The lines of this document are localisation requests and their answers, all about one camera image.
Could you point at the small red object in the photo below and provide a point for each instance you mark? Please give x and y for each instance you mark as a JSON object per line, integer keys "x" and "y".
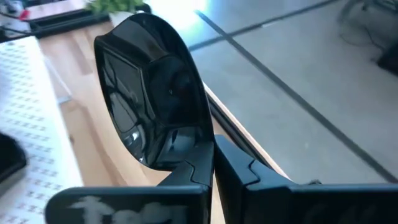
{"x": 24, "y": 14}

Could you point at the black plate grey underside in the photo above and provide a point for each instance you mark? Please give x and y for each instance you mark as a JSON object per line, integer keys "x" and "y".
{"x": 11, "y": 158}

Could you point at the white plant pot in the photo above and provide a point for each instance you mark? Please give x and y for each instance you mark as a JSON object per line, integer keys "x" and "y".
{"x": 119, "y": 18}

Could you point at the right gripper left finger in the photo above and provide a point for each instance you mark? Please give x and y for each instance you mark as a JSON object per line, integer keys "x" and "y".
{"x": 140, "y": 205}

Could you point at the green leafy plant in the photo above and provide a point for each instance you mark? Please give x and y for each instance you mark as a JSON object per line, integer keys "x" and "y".
{"x": 112, "y": 5}

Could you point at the black floor object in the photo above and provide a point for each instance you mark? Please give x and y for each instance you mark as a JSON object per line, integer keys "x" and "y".
{"x": 390, "y": 59}

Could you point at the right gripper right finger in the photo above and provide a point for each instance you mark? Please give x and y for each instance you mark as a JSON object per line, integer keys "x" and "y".
{"x": 311, "y": 205}

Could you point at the white perforated metal shelf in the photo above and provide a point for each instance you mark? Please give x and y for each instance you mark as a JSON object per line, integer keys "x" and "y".
{"x": 28, "y": 102}

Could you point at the black rounded hexagon-well plate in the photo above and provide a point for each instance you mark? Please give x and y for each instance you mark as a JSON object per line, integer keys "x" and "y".
{"x": 149, "y": 93}

